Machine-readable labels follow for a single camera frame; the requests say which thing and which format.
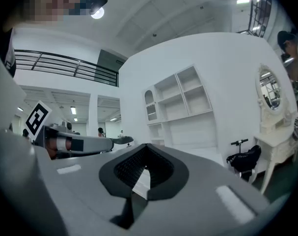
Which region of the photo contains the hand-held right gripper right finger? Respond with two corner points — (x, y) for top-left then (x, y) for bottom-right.
(129, 143), (272, 236)

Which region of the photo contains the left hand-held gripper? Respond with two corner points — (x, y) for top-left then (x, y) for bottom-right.
(25, 100), (134, 161)

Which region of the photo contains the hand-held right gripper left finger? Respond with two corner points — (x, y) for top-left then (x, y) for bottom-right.
(0, 129), (147, 236)

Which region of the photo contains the black kick scooter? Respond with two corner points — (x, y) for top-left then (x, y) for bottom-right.
(231, 138), (256, 181)

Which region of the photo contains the black balcony railing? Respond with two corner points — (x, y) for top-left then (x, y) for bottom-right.
(237, 0), (272, 38)
(13, 49), (120, 88)

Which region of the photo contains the white shelf cabinet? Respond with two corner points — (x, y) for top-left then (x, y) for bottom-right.
(141, 64), (219, 151)

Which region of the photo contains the white ornate vanity dresser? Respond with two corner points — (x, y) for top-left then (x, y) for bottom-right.
(253, 62), (298, 194)

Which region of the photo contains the person's black clothing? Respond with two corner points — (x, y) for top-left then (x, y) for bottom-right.
(0, 28), (17, 78)

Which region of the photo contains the person's head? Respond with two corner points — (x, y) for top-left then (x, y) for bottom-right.
(2, 0), (98, 33)

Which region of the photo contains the black head-mounted camera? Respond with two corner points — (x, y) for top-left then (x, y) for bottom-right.
(86, 0), (108, 19)

